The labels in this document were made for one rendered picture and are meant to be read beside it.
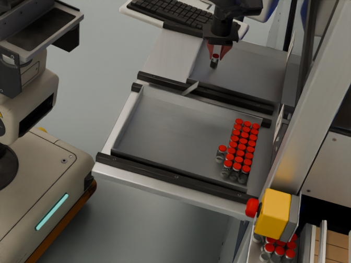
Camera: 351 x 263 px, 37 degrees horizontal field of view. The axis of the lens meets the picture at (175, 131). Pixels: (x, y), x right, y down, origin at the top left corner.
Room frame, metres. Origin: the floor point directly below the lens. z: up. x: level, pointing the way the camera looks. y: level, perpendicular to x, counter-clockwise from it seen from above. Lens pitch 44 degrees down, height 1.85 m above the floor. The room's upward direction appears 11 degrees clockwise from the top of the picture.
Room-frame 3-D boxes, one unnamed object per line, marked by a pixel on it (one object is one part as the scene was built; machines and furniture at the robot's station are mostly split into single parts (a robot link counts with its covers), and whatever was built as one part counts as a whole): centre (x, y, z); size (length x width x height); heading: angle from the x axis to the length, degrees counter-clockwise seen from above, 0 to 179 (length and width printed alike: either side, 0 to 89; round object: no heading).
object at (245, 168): (0.94, -0.19, 0.90); 0.18 x 0.02 x 0.05; 173
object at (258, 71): (1.29, -0.19, 0.90); 0.34 x 0.26 x 0.04; 84
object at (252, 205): (0.69, -0.19, 0.99); 0.04 x 0.04 x 0.04; 84
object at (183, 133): (0.96, -0.04, 0.90); 0.34 x 0.26 x 0.04; 83
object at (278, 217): (0.69, -0.24, 1.00); 0.08 x 0.07 x 0.07; 84
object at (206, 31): (1.29, -0.07, 1.03); 0.10 x 0.07 x 0.07; 98
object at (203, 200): (1.13, -0.10, 0.87); 0.70 x 0.48 x 0.02; 174
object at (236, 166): (0.95, -0.17, 0.90); 0.18 x 0.02 x 0.05; 173
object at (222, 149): (0.92, -0.12, 0.90); 0.02 x 0.02 x 0.05
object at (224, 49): (1.29, -0.08, 0.96); 0.07 x 0.07 x 0.09; 8
